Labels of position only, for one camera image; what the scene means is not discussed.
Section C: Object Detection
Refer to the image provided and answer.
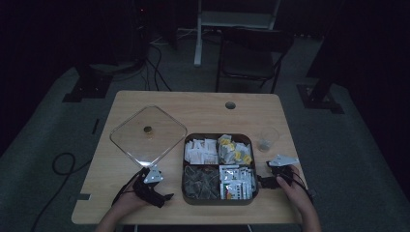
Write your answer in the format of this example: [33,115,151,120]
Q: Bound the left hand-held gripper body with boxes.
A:
[132,164,166,209]

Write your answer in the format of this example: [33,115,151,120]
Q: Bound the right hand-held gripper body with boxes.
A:
[266,154,301,189]

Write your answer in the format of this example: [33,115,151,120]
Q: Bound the square four-compartment tea box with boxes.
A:
[181,132,260,207]

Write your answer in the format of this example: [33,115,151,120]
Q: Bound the clear square lid with knob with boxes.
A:
[109,104,189,169]

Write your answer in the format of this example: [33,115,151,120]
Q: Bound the person's right hand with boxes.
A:
[276,164,311,212]

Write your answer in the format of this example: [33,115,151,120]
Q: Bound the person's left hand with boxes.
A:
[111,185,150,221]

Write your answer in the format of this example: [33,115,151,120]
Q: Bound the pile of printed white packets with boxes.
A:
[220,164,257,200]

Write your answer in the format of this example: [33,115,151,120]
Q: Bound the clear glass cup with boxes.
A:
[257,126,280,154]

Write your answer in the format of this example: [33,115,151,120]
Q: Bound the pile of dark pyramid tea bags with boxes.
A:
[183,165,221,199]

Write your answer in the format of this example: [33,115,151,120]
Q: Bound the pile of yellow-tag tea bags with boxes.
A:
[218,133,253,166]

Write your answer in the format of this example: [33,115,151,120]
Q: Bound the pile of white sachets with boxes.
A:
[184,137,220,165]

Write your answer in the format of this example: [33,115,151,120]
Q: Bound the black stand with flat base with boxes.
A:
[296,38,345,115]
[62,63,114,103]

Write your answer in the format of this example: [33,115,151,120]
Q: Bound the black folding chair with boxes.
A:
[215,27,295,95]

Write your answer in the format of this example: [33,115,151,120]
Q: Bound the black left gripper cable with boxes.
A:
[110,167,145,207]

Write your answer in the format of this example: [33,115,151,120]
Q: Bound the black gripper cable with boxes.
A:
[110,167,145,207]
[282,169,314,205]

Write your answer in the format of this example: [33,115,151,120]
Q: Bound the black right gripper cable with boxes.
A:
[282,169,314,205]

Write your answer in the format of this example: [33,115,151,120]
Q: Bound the black looped floor cable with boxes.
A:
[31,152,93,232]

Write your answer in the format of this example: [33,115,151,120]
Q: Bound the black floor cables bundle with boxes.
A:
[140,42,173,92]

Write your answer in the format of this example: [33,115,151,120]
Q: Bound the white metal desk frame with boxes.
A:
[193,0,281,68]

